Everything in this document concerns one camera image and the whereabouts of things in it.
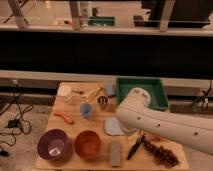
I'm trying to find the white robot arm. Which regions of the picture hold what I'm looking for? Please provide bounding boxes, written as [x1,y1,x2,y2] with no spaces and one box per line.
[115,87,213,155]

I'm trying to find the black power cables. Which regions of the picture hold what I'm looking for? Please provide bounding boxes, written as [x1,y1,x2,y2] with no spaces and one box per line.
[0,81,34,158]

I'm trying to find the grey-blue towel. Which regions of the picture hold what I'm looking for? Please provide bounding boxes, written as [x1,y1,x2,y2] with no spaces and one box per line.
[104,117,124,136]

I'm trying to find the brown pine cone bunch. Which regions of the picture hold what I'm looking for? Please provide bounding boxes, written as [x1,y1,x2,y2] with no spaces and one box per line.
[143,138,180,167]

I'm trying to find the orange carrot toy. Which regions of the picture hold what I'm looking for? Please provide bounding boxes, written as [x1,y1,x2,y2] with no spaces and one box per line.
[53,113,74,124]

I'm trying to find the purple bowl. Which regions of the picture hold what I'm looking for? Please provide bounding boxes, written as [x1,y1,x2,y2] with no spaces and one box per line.
[37,129,71,161]

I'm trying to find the green plastic tray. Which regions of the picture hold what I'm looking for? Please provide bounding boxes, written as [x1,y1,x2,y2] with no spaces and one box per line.
[115,76,170,111]

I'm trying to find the yellow wooden spoon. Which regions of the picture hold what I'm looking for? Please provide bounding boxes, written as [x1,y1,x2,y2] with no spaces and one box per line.
[86,86,102,102]

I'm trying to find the orange bowl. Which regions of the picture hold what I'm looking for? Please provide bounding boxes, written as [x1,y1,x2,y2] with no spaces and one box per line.
[74,130,101,160]

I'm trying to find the green background bin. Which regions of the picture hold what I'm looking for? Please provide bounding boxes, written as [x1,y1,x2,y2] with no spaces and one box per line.
[88,16,115,26]

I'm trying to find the blue cup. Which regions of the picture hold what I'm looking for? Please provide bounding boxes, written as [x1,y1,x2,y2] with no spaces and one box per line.
[80,103,92,119]

